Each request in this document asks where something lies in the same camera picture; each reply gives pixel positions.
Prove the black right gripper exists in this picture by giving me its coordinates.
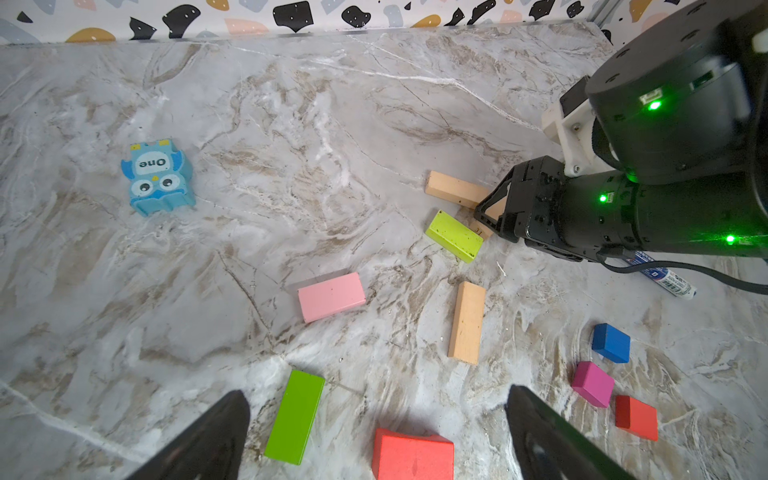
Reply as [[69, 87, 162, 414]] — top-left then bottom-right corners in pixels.
[[473, 156, 639, 262]]

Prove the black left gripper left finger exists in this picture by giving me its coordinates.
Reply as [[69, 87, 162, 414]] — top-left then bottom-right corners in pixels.
[[129, 390, 250, 479]]

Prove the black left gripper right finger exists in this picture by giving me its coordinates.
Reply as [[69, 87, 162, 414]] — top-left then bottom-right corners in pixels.
[[505, 385, 632, 479]]

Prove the natural wood block marked 58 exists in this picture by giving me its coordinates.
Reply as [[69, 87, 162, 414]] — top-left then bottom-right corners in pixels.
[[424, 170, 490, 209]]

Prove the natural wood block marked 31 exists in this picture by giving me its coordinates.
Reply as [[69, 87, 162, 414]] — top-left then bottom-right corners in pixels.
[[468, 197, 507, 241]]

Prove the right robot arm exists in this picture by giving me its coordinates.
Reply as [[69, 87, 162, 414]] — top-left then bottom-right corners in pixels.
[[474, 1, 767, 261]]

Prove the magenta cube block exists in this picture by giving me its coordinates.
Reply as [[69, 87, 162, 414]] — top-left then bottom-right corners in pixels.
[[571, 361, 615, 408]]

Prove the dark green rectangular block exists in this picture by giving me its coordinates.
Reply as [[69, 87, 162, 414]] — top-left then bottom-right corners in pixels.
[[264, 370, 325, 465]]

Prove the small red cube block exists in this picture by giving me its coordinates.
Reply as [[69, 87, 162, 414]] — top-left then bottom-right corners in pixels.
[[615, 395, 658, 442]]

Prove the lime green rectangular block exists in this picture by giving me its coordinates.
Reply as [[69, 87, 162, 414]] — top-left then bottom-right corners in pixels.
[[425, 210, 484, 263]]

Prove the blue cube block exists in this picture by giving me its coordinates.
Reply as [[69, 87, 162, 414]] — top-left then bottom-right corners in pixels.
[[592, 323, 631, 364]]

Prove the red arch block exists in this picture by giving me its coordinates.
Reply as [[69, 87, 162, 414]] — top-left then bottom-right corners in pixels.
[[372, 428, 455, 480]]

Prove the pink rectangular block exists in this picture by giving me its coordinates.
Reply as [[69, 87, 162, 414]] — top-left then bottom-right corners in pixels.
[[298, 272, 366, 323]]

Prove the blue owl toy block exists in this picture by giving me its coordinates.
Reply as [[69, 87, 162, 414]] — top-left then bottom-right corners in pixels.
[[121, 139, 196, 217]]

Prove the blue white marker pen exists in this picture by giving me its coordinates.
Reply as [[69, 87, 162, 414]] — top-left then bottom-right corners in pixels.
[[624, 251, 697, 300]]

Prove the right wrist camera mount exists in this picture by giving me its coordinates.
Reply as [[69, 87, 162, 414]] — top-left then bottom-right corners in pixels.
[[541, 75, 611, 178]]

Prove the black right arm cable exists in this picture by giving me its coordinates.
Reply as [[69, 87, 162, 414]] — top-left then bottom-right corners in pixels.
[[596, 248, 768, 296]]

